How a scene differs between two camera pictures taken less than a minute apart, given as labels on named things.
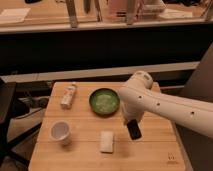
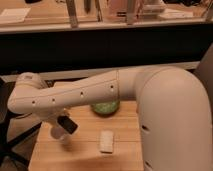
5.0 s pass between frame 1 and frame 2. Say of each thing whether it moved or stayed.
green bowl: stayed
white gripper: moved
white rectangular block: stayed
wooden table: stayed
